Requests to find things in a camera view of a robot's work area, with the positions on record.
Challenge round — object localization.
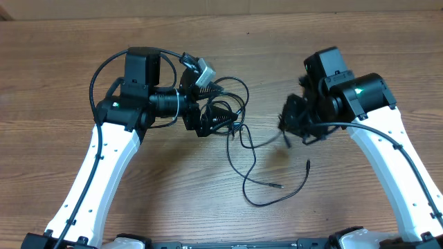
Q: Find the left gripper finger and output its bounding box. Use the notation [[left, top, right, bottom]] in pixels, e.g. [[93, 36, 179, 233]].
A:
[[200, 105, 238, 136], [195, 82, 224, 100]]

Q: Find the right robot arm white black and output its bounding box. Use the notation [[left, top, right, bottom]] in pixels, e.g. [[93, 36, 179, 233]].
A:
[[279, 47, 442, 248]]

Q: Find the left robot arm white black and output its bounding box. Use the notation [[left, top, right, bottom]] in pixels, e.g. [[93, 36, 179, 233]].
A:
[[22, 47, 238, 248]]

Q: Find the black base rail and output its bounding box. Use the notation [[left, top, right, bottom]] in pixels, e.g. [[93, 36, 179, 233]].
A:
[[103, 226, 395, 249]]

